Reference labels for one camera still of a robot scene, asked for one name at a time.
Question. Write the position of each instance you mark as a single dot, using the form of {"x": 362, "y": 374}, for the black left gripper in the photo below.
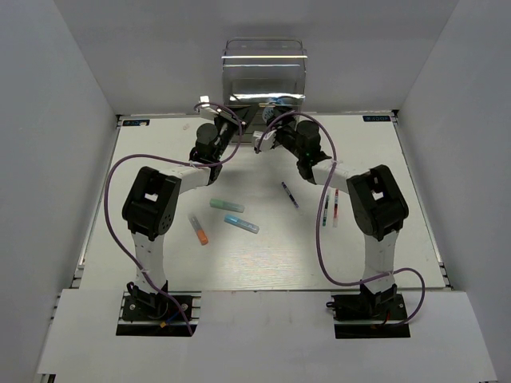
{"x": 245, "y": 116}

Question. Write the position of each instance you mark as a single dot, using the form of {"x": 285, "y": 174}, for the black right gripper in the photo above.
{"x": 291, "y": 123}

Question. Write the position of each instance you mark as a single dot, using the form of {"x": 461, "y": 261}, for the clear acrylic drawer organizer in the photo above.
{"x": 264, "y": 71}

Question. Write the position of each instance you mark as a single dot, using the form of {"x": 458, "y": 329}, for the green highlighter marker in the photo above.
{"x": 225, "y": 205}

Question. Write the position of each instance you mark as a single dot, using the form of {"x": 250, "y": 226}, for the red pen refill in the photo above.
{"x": 336, "y": 209}

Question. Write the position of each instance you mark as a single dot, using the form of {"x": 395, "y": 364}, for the blue highlighter marker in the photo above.
{"x": 242, "y": 224}

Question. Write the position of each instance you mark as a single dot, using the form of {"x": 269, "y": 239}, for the green pen refill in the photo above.
{"x": 325, "y": 210}

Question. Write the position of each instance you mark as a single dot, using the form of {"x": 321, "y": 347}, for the orange highlighter marker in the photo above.
{"x": 200, "y": 233}

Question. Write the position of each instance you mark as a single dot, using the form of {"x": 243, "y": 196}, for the blue white round jar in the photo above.
{"x": 268, "y": 114}

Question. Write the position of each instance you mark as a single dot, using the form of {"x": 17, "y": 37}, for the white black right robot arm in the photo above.
{"x": 378, "y": 206}

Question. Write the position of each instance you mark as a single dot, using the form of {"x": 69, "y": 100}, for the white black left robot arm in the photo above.
{"x": 150, "y": 207}

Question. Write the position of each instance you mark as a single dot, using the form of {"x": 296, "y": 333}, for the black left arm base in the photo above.
{"x": 156, "y": 316}

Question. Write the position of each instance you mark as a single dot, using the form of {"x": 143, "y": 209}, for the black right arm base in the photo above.
{"x": 369, "y": 316}

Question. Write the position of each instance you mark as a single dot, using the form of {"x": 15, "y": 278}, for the purple pen refill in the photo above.
{"x": 289, "y": 194}

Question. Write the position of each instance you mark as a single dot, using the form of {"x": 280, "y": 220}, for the blue right corner label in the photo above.
{"x": 376, "y": 118}

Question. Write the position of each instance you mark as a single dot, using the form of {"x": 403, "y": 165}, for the blue corner label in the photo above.
{"x": 136, "y": 123}
{"x": 376, "y": 118}

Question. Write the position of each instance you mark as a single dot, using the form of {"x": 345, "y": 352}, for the blue left corner label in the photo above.
{"x": 136, "y": 123}

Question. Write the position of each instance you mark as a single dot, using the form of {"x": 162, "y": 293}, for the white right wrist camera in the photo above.
{"x": 263, "y": 141}

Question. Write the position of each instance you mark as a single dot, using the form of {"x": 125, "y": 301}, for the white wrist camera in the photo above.
{"x": 263, "y": 141}
{"x": 207, "y": 110}

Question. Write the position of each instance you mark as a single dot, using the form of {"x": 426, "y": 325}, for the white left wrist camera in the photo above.
{"x": 207, "y": 110}

